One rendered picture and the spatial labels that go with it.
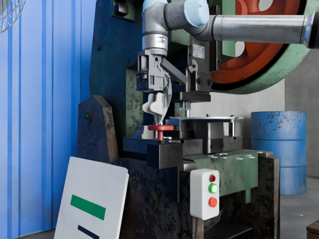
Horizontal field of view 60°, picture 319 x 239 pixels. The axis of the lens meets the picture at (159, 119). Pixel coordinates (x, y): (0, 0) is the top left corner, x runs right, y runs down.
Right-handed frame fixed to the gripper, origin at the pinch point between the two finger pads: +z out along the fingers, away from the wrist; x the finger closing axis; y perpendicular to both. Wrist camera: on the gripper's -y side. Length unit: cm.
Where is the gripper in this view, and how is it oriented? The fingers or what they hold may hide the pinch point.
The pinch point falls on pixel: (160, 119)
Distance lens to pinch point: 83.2
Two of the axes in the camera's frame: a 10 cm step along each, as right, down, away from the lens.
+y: -7.7, 0.0, -6.4
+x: 6.4, -0.1, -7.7
